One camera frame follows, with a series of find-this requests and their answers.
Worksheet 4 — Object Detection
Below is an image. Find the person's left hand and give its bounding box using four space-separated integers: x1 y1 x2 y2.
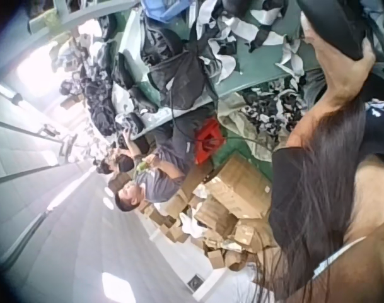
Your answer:
300 13 378 102

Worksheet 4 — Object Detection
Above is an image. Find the black fabric piece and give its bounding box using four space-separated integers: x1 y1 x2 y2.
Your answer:
296 0 373 61

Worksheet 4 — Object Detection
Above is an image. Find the green work table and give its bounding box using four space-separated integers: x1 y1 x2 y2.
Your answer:
115 0 325 141

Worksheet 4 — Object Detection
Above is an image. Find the sack of fabric scraps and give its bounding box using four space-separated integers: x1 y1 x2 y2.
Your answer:
216 68 315 160

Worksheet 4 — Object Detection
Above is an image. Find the heap of black white fabric strips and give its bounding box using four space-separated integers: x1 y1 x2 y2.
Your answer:
194 0 309 86

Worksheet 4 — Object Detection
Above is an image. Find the red plastic stool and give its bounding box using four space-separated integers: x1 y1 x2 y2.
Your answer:
194 118 226 165

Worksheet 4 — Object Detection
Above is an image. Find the heap of cardboard boxes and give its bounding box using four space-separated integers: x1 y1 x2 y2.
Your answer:
140 154 276 273

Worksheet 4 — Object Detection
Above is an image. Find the pile of black garments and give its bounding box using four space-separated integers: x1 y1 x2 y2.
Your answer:
140 17 226 110

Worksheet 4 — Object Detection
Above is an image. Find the blue plastic basket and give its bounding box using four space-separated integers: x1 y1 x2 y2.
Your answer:
140 0 197 21

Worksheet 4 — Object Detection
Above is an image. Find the green object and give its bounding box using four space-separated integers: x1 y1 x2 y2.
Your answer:
133 160 152 175

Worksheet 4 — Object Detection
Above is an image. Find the row of garment piles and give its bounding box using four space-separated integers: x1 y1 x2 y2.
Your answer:
54 14 148 140

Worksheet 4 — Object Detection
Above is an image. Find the black cable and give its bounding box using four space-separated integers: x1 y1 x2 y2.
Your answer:
169 40 290 149

